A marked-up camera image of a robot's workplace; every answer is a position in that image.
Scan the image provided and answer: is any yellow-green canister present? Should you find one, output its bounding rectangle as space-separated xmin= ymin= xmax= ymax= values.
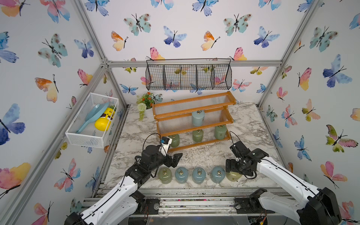
xmin=226 ymin=172 xmax=243 ymax=182

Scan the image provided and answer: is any green canister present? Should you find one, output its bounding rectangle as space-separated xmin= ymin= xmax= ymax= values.
xmin=158 ymin=167 xmax=173 ymax=184
xmin=192 ymin=129 xmax=204 ymax=143
xmin=214 ymin=125 xmax=227 ymax=140
xmin=169 ymin=134 xmax=180 ymax=148

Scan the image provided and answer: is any blue canister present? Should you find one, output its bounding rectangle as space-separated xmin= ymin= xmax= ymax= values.
xmin=191 ymin=110 xmax=205 ymax=127
xmin=175 ymin=167 xmax=188 ymax=184
xmin=192 ymin=167 xmax=206 ymax=184
xmin=211 ymin=166 xmax=226 ymax=184

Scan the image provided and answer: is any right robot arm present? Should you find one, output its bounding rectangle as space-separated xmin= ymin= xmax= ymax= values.
xmin=226 ymin=141 xmax=342 ymax=225

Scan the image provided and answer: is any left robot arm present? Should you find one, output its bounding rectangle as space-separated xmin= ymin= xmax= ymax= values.
xmin=64 ymin=145 xmax=183 ymax=225

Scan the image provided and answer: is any wooden three-tier shelf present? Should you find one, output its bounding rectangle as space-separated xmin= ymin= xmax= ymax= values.
xmin=152 ymin=91 xmax=236 ymax=152

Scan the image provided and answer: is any artificial flower plant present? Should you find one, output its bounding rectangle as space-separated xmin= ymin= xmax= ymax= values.
xmin=136 ymin=92 xmax=155 ymax=121

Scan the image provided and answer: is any yellow bottle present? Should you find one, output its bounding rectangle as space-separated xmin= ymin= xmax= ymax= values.
xmin=94 ymin=107 xmax=115 ymax=132

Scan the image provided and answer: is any light blue dustpan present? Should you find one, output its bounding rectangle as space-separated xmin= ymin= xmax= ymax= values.
xmin=76 ymin=102 xmax=110 ymax=134

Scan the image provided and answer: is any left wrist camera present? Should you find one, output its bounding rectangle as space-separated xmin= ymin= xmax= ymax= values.
xmin=159 ymin=136 xmax=172 ymax=156

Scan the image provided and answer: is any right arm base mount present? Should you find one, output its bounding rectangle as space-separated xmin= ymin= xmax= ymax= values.
xmin=233 ymin=188 xmax=270 ymax=214

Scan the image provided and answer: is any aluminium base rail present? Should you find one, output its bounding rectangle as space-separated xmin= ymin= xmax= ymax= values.
xmin=78 ymin=187 xmax=318 ymax=218

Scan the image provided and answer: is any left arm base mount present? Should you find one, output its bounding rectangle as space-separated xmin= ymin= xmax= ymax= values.
xmin=130 ymin=191 xmax=160 ymax=216

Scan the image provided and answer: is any white mesh wall basket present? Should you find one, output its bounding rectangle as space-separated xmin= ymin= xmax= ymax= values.
xmin=65 ymin=93 xmax=119 ymax=148

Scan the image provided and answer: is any black wire wall basket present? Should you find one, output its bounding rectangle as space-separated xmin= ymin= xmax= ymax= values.
xmin=143 ymin=58 xmax=233 ymax=92

